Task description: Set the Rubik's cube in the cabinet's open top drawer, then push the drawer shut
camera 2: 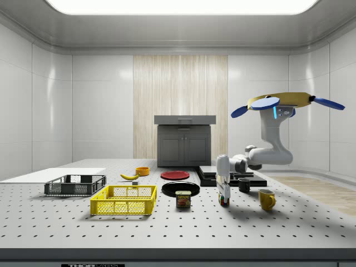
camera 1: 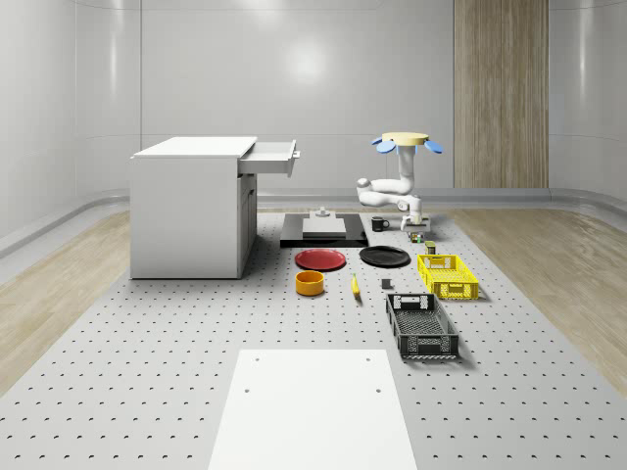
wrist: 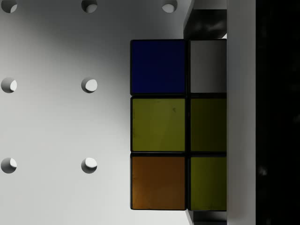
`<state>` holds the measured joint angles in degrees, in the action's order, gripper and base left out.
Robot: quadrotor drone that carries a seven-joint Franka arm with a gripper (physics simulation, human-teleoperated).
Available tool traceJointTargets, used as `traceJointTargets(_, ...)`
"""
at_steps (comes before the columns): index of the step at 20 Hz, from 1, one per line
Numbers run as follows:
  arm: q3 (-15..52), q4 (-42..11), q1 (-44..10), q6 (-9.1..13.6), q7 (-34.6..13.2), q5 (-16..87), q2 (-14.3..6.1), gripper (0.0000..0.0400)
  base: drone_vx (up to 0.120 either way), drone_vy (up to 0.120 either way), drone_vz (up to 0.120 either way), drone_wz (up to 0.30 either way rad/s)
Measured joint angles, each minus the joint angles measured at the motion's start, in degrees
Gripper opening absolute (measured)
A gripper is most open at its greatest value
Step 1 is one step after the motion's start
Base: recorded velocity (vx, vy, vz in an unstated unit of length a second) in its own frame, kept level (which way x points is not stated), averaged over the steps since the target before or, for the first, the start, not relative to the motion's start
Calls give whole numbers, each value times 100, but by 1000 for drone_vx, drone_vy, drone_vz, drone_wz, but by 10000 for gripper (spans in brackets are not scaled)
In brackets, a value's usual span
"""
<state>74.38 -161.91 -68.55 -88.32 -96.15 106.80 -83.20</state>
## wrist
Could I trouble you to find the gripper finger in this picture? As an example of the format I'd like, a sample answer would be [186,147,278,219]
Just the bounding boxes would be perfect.
[186,210,227,225]
[183,9,227,40]

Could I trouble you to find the puzzle cube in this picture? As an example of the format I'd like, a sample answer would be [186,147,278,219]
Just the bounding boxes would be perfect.
[130,39,227,211]

